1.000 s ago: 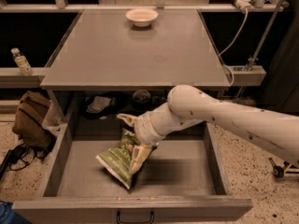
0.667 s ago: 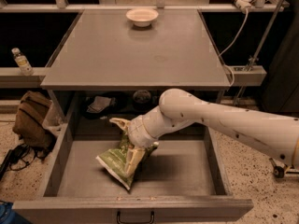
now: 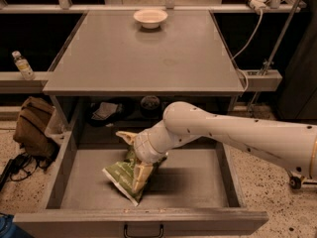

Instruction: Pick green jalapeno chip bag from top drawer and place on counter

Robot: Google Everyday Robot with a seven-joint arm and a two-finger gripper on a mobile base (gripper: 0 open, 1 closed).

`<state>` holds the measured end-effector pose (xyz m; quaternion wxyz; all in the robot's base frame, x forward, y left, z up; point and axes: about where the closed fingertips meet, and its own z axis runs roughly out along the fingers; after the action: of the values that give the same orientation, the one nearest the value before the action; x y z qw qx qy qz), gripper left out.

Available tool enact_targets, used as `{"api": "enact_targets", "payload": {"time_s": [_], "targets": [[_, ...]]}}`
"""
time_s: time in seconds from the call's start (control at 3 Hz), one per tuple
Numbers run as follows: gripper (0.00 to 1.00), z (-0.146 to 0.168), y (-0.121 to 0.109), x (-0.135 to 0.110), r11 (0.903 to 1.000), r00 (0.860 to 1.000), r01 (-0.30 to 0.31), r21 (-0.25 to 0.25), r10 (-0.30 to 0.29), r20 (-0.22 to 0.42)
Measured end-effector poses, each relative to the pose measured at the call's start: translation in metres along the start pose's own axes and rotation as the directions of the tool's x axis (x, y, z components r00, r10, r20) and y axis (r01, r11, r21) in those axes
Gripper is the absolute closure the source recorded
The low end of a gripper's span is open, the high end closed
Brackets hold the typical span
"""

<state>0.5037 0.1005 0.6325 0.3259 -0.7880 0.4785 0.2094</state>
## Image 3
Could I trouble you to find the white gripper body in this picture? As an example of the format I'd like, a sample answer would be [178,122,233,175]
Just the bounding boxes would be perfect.
[133,129,166,164]

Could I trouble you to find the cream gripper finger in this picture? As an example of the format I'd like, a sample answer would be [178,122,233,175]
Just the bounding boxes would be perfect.
[116,131,137,146]
[132,161,154,193]

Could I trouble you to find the green jalapeno chip bag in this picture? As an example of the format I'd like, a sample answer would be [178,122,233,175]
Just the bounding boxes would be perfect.
[102,146,167,206]

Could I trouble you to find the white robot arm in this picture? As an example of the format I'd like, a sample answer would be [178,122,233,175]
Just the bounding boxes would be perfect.
[117,101,317,192]

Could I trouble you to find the dark round container under counter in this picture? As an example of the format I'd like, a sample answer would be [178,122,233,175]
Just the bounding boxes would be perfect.
[140,95,161,118]

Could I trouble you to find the grey open drawer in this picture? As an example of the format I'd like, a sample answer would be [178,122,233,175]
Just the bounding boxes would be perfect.
[13,111,269,238]

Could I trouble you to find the grey counter cabinet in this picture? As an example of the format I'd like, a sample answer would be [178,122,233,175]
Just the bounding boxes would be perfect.
[42,9,246,131]

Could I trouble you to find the dark cloth with paper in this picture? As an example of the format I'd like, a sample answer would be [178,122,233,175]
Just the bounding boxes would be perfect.
[85,97,135,127]

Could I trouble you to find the brown canvas backpack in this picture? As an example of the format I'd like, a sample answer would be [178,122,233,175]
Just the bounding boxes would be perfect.
[13,97,57,161]

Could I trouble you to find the white ceramic bowl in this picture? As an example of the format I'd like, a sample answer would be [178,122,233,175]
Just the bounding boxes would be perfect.
[134,9,168,29]

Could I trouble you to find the clear plastic water bottle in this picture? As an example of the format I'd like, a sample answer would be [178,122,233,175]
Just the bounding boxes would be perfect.
[12,51,35,80]

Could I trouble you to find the black wheeled cart leg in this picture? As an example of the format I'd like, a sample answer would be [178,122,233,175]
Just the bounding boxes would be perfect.
[286,170,317,189]

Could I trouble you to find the black drawer handle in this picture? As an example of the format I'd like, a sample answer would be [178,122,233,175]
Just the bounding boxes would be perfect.
[123,224,164,238]

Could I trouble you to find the black cables on floor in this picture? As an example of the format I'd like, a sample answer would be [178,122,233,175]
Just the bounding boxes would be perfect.
[0,152,51,191]

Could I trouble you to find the white power cable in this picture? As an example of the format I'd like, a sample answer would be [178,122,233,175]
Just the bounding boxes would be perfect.
[230,7,264,92]

